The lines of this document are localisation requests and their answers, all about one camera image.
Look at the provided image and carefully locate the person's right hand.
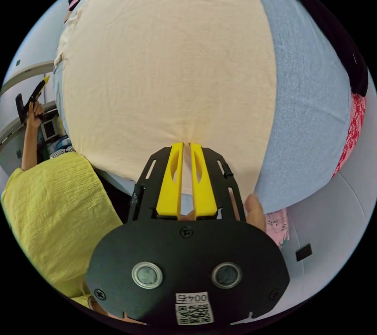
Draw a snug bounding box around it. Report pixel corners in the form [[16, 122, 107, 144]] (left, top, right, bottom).
[[229, 193, 267, 232]]

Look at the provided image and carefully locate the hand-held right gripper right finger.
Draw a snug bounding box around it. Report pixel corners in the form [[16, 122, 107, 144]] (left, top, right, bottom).
[[190, 142, 218, 220]]

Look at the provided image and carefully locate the person's left hand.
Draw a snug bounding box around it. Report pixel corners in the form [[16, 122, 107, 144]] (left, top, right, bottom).
[[26, 101, 45, 130]]

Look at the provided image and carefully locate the bed with blue-grey sheet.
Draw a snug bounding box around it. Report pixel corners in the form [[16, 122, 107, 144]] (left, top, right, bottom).
[[52, 0, 355, 214]]

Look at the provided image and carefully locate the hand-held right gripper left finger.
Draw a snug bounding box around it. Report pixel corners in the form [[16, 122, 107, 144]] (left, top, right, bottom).
[[156, 142, 184, 221]]

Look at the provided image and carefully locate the person's body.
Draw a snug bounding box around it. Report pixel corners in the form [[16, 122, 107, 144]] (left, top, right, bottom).
[[0, 152, 148, 326]]

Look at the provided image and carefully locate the person's left forearm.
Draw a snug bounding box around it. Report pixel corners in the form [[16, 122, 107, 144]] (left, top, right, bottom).
[[21, 124, 40, 171]]

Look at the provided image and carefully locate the beige t-shirt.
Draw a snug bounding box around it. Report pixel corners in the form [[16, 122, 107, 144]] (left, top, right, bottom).
[[54, 0, 278, 197]]

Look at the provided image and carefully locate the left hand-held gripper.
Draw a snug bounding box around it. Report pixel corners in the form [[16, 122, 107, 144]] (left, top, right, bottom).
[[24, 75, 51, 120]]

